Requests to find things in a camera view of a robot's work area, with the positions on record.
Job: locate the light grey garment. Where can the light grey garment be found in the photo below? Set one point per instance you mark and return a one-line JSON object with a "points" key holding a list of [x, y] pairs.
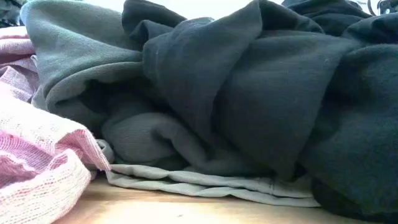
{"points": [[186, 186]]}

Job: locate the dark navy garment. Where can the dark navy garment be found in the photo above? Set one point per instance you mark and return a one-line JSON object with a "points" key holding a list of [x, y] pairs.
{"points": [[280, 93]]}

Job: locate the olive grey garment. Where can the olive grey garment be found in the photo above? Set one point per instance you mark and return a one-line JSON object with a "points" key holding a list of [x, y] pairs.
{"points": [[77, 46]]}

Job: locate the pink woven garment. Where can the pink woven garment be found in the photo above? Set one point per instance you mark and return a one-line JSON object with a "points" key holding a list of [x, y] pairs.
{"points": [[37, 174]]}

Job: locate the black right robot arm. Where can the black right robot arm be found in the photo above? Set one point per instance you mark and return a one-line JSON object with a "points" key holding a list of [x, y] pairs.
{"points": [[388, 6]]}

